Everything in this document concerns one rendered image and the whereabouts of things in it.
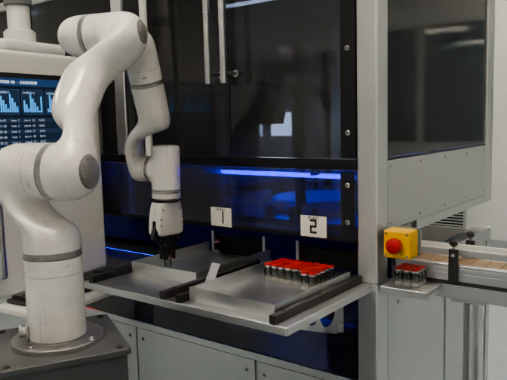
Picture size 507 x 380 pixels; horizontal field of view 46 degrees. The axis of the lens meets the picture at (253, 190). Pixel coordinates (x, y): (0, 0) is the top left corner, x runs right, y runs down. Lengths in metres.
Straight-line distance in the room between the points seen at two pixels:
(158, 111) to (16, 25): 0.63
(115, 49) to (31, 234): 0.45
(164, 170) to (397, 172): 0.65
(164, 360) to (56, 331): 0.95
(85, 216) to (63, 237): 0.88
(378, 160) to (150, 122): 0.62
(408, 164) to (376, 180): 0.20
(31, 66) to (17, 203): 0.78
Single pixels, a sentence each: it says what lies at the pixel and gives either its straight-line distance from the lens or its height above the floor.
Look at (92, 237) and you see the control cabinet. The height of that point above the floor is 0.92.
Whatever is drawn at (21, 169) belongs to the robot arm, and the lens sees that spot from 1.29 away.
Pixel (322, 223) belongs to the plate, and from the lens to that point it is 1.67.
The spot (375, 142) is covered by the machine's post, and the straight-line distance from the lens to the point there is 1.57.
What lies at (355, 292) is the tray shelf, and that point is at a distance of 1.56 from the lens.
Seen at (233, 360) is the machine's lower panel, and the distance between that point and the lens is 1.99.
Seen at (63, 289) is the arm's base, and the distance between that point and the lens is 1.30.
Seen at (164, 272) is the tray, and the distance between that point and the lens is 1.72.
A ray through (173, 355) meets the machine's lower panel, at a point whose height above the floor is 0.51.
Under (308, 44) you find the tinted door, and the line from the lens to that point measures 1.69.
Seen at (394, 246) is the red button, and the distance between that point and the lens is 1.54.
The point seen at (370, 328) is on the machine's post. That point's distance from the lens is 1.67.
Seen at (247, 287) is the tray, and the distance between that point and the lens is 1.60.
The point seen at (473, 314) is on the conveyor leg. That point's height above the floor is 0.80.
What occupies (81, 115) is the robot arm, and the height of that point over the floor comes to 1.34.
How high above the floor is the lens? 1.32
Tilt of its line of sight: 7 degrees down
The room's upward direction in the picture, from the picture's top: 1 degrees counter-clockwise
